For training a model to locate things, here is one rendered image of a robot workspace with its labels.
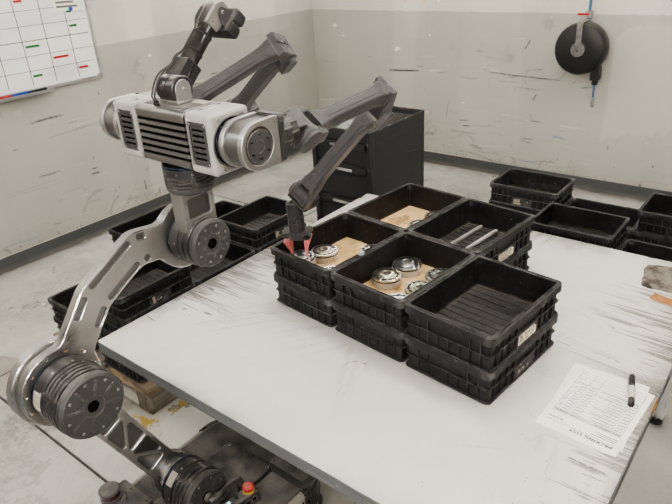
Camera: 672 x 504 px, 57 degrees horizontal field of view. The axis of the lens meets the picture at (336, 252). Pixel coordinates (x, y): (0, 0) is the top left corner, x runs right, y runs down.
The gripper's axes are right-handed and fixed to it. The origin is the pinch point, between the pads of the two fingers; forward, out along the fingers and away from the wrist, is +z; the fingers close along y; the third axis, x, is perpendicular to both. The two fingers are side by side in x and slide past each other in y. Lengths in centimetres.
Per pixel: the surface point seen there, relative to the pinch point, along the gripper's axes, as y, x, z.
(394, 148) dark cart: -28, -171, 13
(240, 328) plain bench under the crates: 19.9, 18.6, 19.2
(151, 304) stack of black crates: 76, -29, 37
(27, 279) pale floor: 216, -139, 80
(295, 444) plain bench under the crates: -9, 72, 21
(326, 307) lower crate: -10.6, 17.1, 12.2
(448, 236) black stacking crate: -53, -28, 8
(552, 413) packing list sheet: -77, 57, 23
